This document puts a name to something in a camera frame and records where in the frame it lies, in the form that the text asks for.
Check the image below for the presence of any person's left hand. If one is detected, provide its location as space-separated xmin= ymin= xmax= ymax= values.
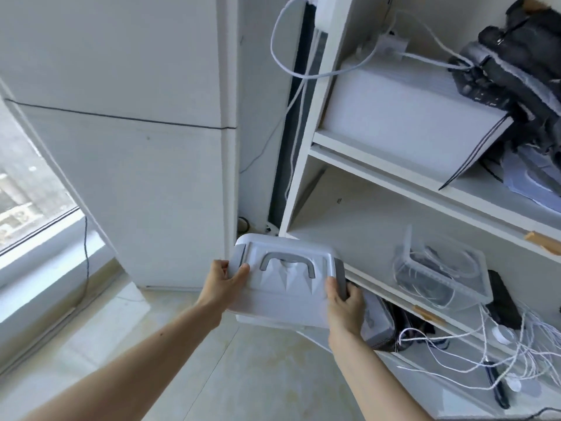
xmin=197 ymin=259 xmax=251 ymax=315

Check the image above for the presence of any person's right hand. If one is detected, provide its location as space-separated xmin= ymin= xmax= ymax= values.
xmin=325 ymin=278 xmax=366 ymax=341

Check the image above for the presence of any white storage box with handle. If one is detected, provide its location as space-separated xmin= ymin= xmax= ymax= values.
xmin=221 ymin=233 xmax=348 ymax=330

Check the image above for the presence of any person's left forearm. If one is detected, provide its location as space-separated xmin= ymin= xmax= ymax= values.
xmin=18 ymin=301 xmax=223 ymax=421

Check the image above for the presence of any person's right forearm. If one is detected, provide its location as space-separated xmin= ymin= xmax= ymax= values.
xmin=328 ymin=325 xmax=435 ymax=421

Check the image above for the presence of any grey translucent storage box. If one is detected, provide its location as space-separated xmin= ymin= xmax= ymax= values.
xmin=347 ymin=280 xmax=397 ymax=350

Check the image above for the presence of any white shelf unit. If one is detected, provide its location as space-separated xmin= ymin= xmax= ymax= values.
xmin=279 ymin=0 xmax=561 ymax=421

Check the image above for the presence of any clear plastic container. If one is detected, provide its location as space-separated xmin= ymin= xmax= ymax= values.
xmin=392 ymin=225 xmax=494 ymax=312

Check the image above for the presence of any large white box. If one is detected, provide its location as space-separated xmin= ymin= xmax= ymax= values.
xmin=321 ymin=55 xmax=514 ymax=185

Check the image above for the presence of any black pen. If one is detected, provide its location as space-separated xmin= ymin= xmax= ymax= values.
xmin=486 ymin=360 xmax=512 ymax=410

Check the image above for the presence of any window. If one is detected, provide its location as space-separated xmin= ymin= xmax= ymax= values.
xmin=0 ymin=98 xmax=80 ymax=256

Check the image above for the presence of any black backpack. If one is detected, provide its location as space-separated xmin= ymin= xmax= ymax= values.
xmin=448 ymin=0 xmax=561 ymax=160

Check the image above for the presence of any thin black cable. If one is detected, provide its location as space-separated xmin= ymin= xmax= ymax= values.
xmin=77 ymin=215 xmax=91 ymax=308

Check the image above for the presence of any tangle of white cables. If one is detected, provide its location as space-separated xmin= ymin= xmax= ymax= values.
xmin=396 ymin=302 xmax=561 ymax=397

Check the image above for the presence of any white looping cable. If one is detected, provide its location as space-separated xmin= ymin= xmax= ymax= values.
xmin=270 ymin=0 xmax=476 ymax=80

